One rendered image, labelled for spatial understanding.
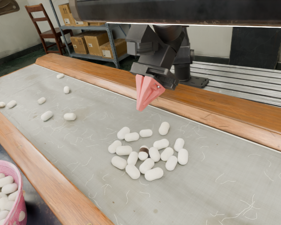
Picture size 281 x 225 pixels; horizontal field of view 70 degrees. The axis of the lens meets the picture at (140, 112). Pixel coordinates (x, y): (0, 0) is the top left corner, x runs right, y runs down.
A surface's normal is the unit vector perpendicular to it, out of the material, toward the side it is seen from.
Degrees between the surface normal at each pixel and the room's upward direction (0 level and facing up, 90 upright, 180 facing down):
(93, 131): 0
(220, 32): 90
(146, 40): 90
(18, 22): 90
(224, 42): 90
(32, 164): 0
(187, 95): 0
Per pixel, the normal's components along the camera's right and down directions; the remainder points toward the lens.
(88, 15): -0.67, 0.51
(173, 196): -0.16, -0.81
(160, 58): -0.55, -0.28
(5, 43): 0.79, 0.25
